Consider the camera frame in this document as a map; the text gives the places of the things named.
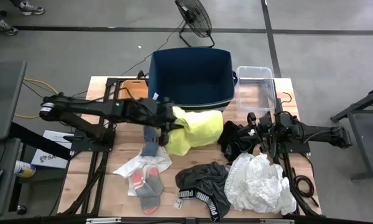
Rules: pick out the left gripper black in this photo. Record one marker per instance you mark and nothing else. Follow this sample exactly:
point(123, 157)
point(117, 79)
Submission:
point(161, 115)

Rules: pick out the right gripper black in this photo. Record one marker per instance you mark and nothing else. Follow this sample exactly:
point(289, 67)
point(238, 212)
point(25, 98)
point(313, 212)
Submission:
point(258, 135)

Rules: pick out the black underwear garment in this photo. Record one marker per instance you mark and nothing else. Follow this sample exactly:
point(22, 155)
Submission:
point(228, 154)

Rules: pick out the blue-grey sock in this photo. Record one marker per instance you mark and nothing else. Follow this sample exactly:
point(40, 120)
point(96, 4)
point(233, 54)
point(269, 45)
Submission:
point(150, 143)

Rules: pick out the yellow-green cloth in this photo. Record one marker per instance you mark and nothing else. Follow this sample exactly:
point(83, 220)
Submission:
point(199, 130)

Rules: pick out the white cloth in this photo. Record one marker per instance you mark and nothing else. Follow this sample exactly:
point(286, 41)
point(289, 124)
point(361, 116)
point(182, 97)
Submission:
point(155, 160)

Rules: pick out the white patterned garment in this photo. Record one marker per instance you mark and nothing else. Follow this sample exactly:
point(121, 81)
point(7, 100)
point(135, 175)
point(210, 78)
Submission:
point(258, 183)

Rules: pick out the dark grey Puma underwear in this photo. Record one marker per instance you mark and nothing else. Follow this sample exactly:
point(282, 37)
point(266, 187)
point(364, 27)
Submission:
point(205, 183)

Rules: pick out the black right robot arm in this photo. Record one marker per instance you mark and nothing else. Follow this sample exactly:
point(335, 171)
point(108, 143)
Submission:
point(317, 132)

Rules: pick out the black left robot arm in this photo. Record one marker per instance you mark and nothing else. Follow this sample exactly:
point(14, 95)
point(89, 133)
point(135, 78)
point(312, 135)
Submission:
point(81, 109)

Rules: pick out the clear plastic bin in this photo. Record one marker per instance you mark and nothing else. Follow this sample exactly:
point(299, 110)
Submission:
point(256, 93)

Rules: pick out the small yellow plastic bin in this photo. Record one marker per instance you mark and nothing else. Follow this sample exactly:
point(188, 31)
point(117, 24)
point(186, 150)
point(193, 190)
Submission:
point(136, 88)

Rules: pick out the navy white striped fabric basket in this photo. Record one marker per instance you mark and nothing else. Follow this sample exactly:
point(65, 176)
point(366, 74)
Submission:
point(192, 77)

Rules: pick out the black floor fan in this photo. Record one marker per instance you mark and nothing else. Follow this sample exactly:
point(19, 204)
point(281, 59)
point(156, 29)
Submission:
point(196, 17)

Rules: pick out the white printed paper sheet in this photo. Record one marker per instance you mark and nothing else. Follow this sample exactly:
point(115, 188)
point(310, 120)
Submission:
point(49, 158)

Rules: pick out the dark grey side stand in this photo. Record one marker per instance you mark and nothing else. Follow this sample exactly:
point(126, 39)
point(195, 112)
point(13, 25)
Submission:
point(366, 133)

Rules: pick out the black diagonal bar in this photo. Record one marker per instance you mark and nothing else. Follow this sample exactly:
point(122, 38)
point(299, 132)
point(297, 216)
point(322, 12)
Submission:
point(37, 140)

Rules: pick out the white and yellow spray can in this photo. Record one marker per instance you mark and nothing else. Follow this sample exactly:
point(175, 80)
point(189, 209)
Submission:
point(25, 169)

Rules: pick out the dark grey desk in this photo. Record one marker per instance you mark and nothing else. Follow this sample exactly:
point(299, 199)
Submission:
point(9, 174)

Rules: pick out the small black round object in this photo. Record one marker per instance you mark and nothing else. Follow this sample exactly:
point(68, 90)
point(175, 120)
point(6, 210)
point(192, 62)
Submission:
point(21, 210)

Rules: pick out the dark grey monitor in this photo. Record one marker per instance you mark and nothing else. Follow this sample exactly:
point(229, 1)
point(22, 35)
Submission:
point(4, 99)

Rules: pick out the person's grey sneaker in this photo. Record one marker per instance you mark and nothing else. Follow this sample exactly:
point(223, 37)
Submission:
point(31, 8)
point(7, 27)

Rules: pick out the black metal table frame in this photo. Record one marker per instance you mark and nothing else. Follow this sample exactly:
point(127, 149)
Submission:
point(161, 220)

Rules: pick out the silver aluminium rail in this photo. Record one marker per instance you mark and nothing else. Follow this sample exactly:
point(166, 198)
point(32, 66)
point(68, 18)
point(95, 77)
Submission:
point(102, 220)
point(276, 221)

